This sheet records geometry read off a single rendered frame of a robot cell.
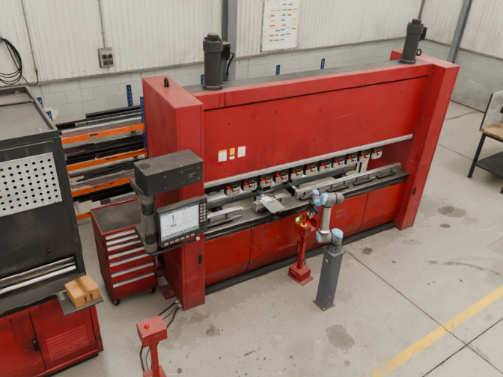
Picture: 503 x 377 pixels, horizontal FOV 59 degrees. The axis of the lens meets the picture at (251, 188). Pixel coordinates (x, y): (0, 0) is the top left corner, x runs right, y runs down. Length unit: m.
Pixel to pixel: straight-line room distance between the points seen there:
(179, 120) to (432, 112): 3.25
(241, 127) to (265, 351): 2.20
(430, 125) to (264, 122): 2.30
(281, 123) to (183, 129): 1.16
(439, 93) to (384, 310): 2.58
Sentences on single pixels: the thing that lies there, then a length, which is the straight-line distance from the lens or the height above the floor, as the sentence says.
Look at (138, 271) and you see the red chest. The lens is 4.84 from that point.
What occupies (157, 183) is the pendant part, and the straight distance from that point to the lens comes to 3.46.
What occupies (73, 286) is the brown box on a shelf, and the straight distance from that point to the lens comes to 3.79.
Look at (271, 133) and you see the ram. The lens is 4.46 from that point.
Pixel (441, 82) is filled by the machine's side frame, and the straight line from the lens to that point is 5.66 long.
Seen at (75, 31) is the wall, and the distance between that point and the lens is 7.80.
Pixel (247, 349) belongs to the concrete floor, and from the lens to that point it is 4.62.
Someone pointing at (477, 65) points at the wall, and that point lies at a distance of 11.92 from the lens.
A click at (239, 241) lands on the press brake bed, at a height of 0.63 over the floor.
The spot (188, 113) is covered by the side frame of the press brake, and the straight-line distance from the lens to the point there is 3.70.
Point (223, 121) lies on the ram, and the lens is 4.12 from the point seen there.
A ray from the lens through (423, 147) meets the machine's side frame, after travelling 5.94.
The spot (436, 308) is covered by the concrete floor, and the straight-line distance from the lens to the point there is 5.52.
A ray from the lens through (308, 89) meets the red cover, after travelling 4.51.
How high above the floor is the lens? 3.60
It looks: 31 degrees down
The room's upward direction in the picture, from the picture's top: 3 degrees clockwise
